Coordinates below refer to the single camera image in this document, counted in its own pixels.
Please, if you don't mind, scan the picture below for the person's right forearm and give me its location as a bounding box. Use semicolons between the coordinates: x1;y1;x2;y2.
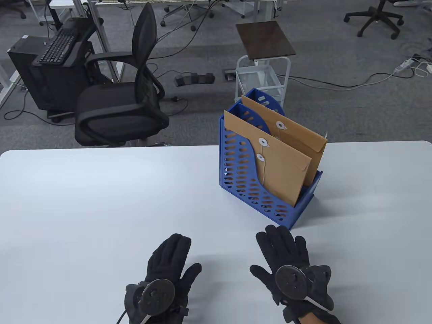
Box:
299;312;329;324

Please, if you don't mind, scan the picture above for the white desk frame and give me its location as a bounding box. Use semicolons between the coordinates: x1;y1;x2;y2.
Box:
253;0;282;22
73;0;126;84

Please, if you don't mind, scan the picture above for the black mesh office chair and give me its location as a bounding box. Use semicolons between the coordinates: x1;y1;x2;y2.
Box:
74;2;170;147

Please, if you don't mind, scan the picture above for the person's right hand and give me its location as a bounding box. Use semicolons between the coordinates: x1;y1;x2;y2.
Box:
250;225;341;324

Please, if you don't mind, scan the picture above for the white metal cart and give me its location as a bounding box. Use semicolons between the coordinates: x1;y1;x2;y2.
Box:
235;56;291;109

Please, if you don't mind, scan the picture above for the brown document pouch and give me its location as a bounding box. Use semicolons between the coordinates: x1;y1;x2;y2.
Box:
241;95;328;187
224;110;312;207

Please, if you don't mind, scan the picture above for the black computer tower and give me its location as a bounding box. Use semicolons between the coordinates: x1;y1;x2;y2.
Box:
7;35;96;112

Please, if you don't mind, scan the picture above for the person's left hand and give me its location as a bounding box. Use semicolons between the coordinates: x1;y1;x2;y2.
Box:
124;234;202;324

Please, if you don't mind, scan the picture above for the black and white controller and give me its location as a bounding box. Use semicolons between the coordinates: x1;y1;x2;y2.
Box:
275;265;334;311
124;278;176;324

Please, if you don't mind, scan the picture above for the blue perforated file holder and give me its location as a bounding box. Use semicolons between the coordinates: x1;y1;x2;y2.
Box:
219;88;323;230

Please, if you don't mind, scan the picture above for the black swivel chair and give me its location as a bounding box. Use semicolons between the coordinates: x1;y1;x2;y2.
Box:
0;0;27;19
344;0;404;40

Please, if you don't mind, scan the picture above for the brown wooden board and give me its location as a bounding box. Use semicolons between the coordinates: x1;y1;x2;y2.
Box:
236;21;296;61

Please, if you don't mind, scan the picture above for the black keyboard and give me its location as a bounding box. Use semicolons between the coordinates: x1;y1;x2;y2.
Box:
39;29;80;64

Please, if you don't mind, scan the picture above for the grey chair base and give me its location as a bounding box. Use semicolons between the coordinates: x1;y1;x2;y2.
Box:
160;0;215;32

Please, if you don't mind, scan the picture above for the white power strip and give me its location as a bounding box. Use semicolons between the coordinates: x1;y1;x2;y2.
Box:
394;58;415;73

